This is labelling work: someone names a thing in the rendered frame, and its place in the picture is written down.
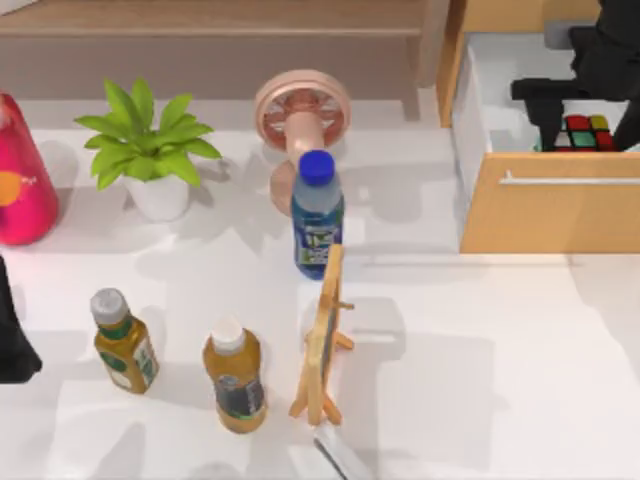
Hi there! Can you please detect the multicoloured puzzle cube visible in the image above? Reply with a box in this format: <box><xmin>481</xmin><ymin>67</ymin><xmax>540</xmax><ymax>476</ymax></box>
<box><xmin>552</xmin><ymin>113</ymin><xmax>618</xmax><ymax>153</ymax></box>

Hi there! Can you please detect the white drawer inside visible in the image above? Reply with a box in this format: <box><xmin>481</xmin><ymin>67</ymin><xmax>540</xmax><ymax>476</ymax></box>
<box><xmin>453</xmin><ymin>30</ymin><xmax>640</xmax><ymax>181</ymax></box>

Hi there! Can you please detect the pale wooden drawer front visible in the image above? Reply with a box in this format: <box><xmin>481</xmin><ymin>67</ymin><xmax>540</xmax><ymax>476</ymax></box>
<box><xmin>458</xmin><ymin>151</ymin><xmax>640</xmax><ymax>255</ymax></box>

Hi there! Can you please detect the orange wooden cabinet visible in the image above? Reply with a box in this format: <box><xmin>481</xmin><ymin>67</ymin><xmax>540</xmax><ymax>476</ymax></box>
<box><xmin>435</xmin><ymin>0</ymin><xmax>603</xmax><ymax>130</ymax></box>

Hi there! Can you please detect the pink desk fan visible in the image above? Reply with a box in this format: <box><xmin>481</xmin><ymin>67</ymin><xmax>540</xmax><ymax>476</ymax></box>
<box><xmin>253</xmin><ymin>69</ymin><xmax>352</xmax><ymax>217</ymax></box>

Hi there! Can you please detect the blue bottle with blue cap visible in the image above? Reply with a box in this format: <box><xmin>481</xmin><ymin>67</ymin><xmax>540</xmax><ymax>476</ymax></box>
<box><xmin>290</xmin><ymin>149</ymin><xmax>346</xmax><ymax>283</ymax></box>

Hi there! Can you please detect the wooden framed blackboard on stand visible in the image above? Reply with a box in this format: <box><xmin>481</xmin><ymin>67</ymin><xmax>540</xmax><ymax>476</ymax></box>
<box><xmin>288</xmin><ymin>243</ymin><xmax>357</xmax><ymax>428</ymax></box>

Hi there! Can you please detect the pale wooden shelf unit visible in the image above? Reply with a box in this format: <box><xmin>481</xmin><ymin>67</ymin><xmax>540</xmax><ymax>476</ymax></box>
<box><xmin>0</xmin><ymin>0</ymin><xmax>451</xmax><ymax>122</ymax></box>

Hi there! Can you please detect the white flat slab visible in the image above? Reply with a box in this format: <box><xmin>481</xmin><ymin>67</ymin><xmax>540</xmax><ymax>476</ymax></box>
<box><xmin>312</xmin><ymin>423</ymin><xmax>374</xmax><ymax>480</ymax></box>

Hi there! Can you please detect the green plant in white pot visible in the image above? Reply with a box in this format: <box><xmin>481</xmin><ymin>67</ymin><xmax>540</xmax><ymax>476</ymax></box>
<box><xmin>73</xmin><ymin>76</ymin><xmax>224</xmax><ymax>223</ymax></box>

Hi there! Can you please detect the amber bottle with white cap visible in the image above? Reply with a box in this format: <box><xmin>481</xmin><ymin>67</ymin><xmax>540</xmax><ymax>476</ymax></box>
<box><xmin>201</xmin><ymin>315</ymin><xmax>269</xmax><ymax>435</ymax></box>

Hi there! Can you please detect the amber bottle with grey cap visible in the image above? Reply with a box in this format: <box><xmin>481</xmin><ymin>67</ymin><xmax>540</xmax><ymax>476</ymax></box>
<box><xmin>89</xmin><ymin>287</ymin><xmax>162</xmax><ymax>396</ymax></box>

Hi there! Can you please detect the pink bottle with orange spot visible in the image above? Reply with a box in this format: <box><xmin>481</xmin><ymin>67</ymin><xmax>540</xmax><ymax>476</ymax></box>
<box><xmin>0</xmin><ymin>91</ymin><xmax>61</xmax><ymax>247</ymax></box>

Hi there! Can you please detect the long metal drawer handle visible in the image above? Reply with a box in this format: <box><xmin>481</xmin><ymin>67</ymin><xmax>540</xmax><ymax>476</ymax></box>
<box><xmin>498</xmin><ymin>170</ymin><xmax>640</xmax><ymax>187</ymax></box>

